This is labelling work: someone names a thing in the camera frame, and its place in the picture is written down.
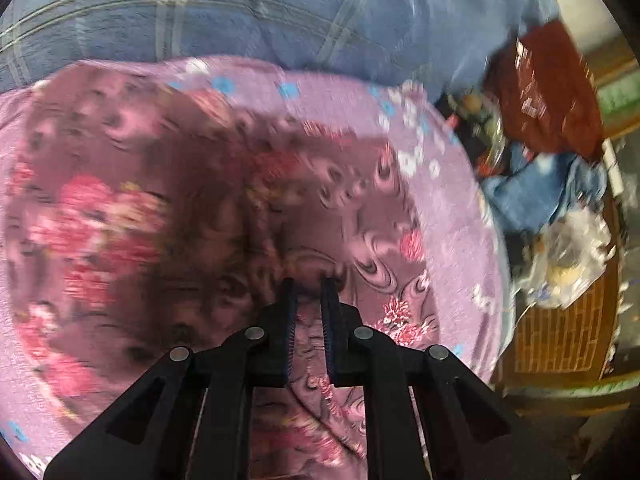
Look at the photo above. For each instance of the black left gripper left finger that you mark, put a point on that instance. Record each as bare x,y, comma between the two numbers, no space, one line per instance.
188,416

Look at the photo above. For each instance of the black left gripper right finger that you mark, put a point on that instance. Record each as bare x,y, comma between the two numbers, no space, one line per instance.
428,416

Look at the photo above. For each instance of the maroon floral small garment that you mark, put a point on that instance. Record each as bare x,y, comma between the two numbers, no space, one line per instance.
140,217

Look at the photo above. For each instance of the brown woven mat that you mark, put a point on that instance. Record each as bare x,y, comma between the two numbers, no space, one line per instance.
563,348

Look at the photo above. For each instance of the clear plastic bag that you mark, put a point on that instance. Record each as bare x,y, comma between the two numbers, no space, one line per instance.
569,255

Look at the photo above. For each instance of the purple floral bed sheet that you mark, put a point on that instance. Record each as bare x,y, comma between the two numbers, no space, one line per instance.
463,253

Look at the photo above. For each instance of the blue denim cloth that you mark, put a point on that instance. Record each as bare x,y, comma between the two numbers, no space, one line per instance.
536,189

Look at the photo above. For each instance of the red plastic bag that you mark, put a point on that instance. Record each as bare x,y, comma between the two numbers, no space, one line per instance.
545,95

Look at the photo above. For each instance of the blue plaid blanket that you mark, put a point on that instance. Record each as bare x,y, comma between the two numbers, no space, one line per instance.
443,44

